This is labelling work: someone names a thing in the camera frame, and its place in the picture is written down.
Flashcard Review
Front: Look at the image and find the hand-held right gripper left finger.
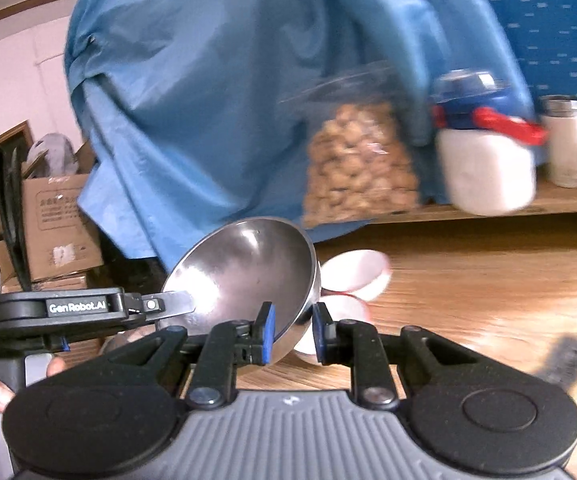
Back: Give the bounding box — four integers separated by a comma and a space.
101, 301, 276, 409

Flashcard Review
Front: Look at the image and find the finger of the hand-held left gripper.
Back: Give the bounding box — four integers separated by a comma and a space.
142, 289, 198, 322

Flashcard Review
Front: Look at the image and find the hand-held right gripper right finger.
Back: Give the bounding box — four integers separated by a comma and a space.
312, 302, 474, 411

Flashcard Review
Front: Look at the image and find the white ceramic bowl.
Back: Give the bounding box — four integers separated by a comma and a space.
292, 294, 372, 367
319, 250, 393, 302

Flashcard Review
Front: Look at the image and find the stainless steel bowl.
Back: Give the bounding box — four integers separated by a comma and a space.
160, 216, 322, 367

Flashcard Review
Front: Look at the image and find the printed cardboard box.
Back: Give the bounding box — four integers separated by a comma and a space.
21, 142, 105, 283

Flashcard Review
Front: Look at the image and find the grey bag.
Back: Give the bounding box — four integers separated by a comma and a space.
25, 132, 80, 179

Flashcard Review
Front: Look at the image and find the clear bag of snacks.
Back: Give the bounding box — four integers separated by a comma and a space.
278, 60, 423, 229

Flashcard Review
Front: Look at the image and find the wooden desktop shelf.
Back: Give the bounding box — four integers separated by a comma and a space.
315, 121, 577, 252

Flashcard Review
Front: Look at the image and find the light blue cloth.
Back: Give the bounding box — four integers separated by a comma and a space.
63, 0, 536, 261

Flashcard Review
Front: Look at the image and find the white bottle with blue lid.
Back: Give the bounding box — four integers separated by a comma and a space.
429, 70, 550, 217

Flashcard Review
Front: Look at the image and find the blue dotted fabric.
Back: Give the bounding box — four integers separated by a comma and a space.
461, 0, 577, 128

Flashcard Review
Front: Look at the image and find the black upright frame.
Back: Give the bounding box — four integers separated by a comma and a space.
0, 144, 35, 292

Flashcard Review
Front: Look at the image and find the dark wooden door frame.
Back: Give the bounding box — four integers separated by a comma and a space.
0, 120, 35, 246

